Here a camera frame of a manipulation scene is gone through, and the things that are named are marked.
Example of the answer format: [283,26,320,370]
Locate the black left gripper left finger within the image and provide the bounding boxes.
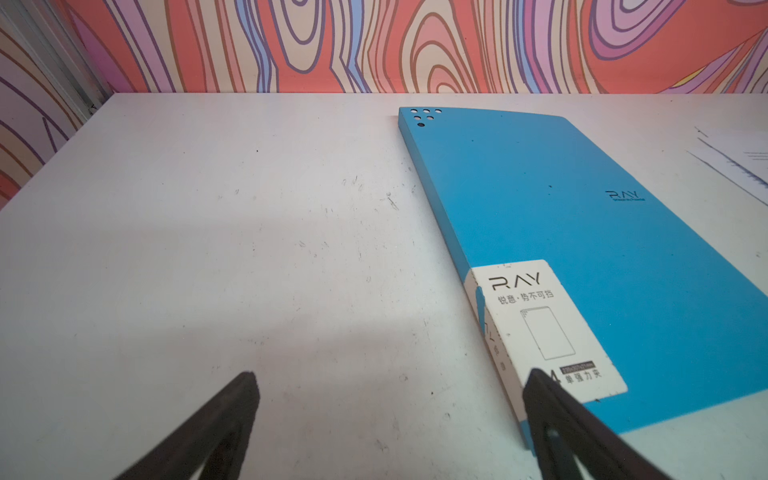
[118,371,260,479]

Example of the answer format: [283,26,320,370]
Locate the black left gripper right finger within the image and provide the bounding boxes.
[523,368,668,479]

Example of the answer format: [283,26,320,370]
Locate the blue file folder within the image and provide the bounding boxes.
[398,107,767,445]

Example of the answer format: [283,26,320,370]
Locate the printed paper sheets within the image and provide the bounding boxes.
[688,130,767,205]

